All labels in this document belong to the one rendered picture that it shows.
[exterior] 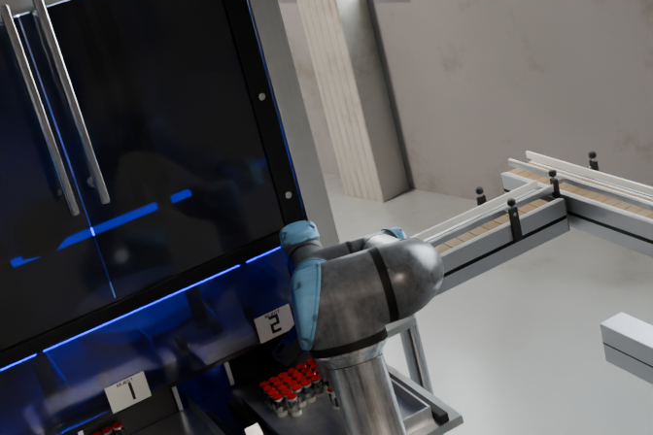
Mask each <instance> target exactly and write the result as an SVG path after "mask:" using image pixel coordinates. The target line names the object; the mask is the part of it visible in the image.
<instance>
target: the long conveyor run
mask: <svg viewBox="0 0 653 435"><path fill-rule="evenodd" d="M526 155H527V158H529V159H531V160H532V161H530V162H529V163H524V162H521V161H518V160H515V159H511V158H509V159H508V160H507V161H508V165H509V166H512V167H516V169H513V170H511V171H509V172H503V173H501V174H500V175H501V182H502V187H503V193H504V194H505V193H507V192H510V191H512V190H514V189H516V188H518V187H520V186H523V185H525V184H528V183H530V182H532V181H535V180H537V184H538V187H537V188H535V189H537V190H540V189H542V188H544V187H546V186H548V185H552V186H553V187H554V192H552V193H550V194H547V195H548V196H551V197H554V198H564V199H565V202H566V205H567V216H568V222H569V226H570V227H572V228H575V229H578V230H580V231H583V232H586V233H588V234H591V235H594V236H597V237H599V238H602V239H605V240H606V241H609V242H612V243H614V244H617V245H620V246H623V247H625V248H628V249H631V250H633V251H638V252H641V253H643V254H646V255H649V256H651V257H653V187H651V186H648V185H645V184H639V183H635V182H632V181H629V180H625V179H622V178H618V177H615V176H611V175H608V174H606V173H602V172H599V165H598V162H597V160H595V158H596V156H597V154H596V153H595V152H594V151H590V152H589V153H588V156H589V158H591V160H589V163H590V166H589V167H586V168H585V167H582V166H578V165H575V164H571V163H568V162H565V161H562V160H559V159H555V158H552V157H549V156H545V155H542V154H538V153H535V152H531V151H526Z"/></svg>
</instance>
